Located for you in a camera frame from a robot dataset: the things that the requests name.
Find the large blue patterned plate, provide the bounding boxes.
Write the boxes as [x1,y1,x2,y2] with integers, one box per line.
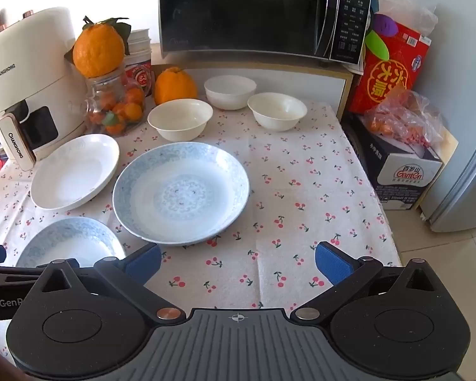
[112,142,250,245]

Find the large orange without leaves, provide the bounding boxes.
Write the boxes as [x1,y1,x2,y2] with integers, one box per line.
[154,67,199,106]

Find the small blue patterned plate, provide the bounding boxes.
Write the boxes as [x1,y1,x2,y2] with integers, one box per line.
[15,217,127,268]

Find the grey refrigerator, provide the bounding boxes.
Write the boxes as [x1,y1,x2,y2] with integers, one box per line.
[418,63,476,233]

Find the glass jar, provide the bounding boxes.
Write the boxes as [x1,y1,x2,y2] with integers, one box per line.
[83,65,147,137]

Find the red cardboard box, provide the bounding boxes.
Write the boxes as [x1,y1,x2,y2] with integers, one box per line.
[347,20,431,116]

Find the pile of small oranges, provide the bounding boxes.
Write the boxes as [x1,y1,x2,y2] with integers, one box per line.
[89,87,145,136]

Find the black and white carton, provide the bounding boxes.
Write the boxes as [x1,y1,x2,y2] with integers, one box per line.
[343,113,459,211]

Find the plastic bag of oranges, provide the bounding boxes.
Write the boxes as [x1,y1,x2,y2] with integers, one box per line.
[361,89,447,149]

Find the cherry print tablecloth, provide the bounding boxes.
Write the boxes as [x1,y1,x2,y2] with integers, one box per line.
[0,97,402,360]

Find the large orange with leaves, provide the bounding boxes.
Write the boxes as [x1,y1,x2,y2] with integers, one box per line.
[65,16,131,79]

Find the white wooden cabinet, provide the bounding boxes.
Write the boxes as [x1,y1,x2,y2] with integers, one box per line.
[151,61,354,119]

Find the white air fryer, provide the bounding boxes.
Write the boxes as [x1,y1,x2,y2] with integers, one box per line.
[0,7,90,172]

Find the black microwave oven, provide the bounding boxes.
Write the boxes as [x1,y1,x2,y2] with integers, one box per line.
[158,0,374,66]

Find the white swirl-pattern plate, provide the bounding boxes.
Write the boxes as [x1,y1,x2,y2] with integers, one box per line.
[30,134,120,211]

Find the red label tub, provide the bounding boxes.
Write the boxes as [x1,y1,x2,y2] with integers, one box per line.
[123,53,155,98]

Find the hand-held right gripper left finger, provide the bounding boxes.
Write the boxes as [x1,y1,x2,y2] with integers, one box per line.
[32,242,185,325]

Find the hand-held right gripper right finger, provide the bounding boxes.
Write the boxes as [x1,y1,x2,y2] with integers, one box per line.
[289,241,447,322]

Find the white ceramic bowl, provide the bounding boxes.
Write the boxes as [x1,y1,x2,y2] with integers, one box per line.
[148,98,214,142]
[204,75,257,110]
[248,92,308,132]

